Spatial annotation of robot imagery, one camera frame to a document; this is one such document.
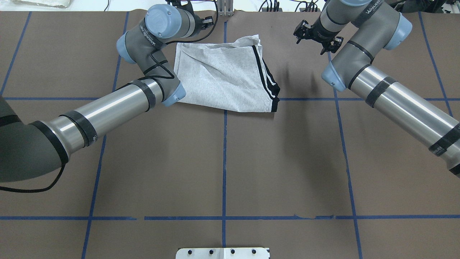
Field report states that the white mounting plate with bolts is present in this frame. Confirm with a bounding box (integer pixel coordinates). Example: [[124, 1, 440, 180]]
[[175, 247, 271, 259]]

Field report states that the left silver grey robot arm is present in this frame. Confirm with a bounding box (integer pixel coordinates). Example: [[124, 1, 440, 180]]
[[0, 0, 219, 183]]

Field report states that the grey cartoon print t-shirt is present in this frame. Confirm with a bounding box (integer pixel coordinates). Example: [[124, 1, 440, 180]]
[[174, 35, 280, 113]]

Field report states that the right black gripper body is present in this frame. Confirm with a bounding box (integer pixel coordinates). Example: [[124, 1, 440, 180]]
[[293, 20, 344, 55]]

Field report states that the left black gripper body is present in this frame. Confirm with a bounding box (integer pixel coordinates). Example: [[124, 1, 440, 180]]
[[192, 14, 216, 38]]

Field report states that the grey aluminium post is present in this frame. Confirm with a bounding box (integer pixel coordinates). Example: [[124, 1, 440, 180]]
[[215, 0, 234, 17]]

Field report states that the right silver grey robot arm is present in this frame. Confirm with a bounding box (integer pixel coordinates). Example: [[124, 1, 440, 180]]
[[293, 0, 460, 177]]

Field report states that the clear plastic bag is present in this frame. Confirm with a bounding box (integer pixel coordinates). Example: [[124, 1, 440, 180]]
[[12, 0, 72, 8]]

